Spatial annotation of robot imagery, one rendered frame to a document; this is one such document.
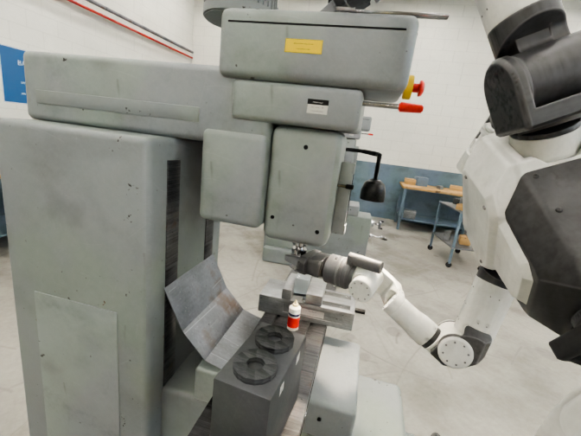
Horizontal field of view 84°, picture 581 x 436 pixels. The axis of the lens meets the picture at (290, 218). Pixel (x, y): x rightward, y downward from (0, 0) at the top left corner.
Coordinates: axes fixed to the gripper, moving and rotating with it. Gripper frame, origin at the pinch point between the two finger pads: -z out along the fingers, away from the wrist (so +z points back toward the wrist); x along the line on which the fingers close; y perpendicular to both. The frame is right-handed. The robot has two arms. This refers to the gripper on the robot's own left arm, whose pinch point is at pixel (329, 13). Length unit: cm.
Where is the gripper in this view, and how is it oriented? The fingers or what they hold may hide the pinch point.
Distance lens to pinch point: 101.0
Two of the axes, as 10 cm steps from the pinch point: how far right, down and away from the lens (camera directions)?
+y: -3.3, -9.4, 0.2
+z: 8.0, -2.9, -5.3
